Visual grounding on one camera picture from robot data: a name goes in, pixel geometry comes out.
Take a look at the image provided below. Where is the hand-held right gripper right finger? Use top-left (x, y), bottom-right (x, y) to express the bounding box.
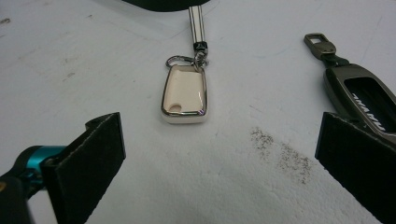
top-left (314, 111), bottom-right (396, 224)

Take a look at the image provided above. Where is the dark object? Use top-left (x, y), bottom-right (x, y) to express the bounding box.
top-left (121, 0), bottom-right (211, 13)

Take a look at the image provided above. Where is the cream key fob case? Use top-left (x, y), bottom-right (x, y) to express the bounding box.
top-left (160, 5), bottom-right (209, 125)

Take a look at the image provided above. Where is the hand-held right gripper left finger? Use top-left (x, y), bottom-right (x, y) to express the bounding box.
top-left (0, 112), bottom-right (127, 224)

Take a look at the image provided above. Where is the dark grey key fob case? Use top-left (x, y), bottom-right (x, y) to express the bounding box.
top-left (303, 32), bottom-right (396, 145)

